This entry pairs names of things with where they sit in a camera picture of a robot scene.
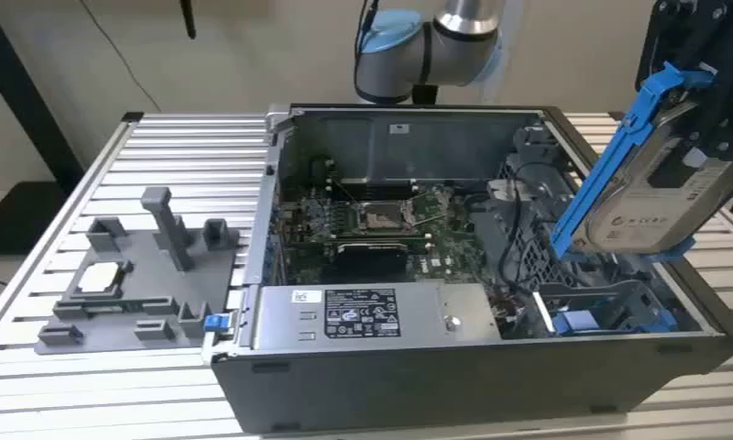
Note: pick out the hard disk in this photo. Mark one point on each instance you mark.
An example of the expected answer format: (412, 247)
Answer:
(634, 211)

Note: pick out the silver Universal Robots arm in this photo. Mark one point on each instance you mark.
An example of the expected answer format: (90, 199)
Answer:
(402, 64)

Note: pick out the grey metal disk bay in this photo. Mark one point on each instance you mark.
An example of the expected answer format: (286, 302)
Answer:
(528, 238)

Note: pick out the black RAM slot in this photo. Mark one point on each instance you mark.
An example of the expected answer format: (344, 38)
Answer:
(390, 185)

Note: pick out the black table corner cap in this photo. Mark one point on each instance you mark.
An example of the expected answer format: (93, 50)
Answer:
(133, 117)
(617, 115)

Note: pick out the green motherboard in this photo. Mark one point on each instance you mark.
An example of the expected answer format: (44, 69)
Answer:
(458, 256)

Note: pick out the CPU socket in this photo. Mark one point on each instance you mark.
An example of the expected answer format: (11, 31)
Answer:
(381, 215)

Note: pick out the thin metal locking lever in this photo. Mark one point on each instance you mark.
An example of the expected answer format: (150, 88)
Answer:
(345, 191)

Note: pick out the black graphics card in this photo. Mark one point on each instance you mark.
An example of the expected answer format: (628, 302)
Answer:
(372, 261)

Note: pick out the black antenna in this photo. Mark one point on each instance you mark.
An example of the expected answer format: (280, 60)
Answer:
(188, 18)

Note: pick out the black open PC case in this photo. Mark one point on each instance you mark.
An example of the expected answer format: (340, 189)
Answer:
(402, 389)

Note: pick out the silver power supply with label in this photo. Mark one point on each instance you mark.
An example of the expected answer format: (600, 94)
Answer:
(281, 321)

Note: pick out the grey parts rack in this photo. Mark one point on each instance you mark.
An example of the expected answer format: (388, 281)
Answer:
(177, 284)

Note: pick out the blue case latch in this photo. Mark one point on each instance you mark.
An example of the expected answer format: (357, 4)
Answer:
(214, 323)

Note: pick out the green RAM stick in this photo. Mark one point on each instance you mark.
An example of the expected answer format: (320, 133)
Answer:
(142, 304)

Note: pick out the silver CPU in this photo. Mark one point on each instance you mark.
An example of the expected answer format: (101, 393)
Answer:
(100, 277)

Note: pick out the black box on floor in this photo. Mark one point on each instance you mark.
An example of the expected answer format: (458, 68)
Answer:
(18, 220)

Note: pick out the black slanted post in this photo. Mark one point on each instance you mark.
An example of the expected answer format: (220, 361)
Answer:
(18, 73)

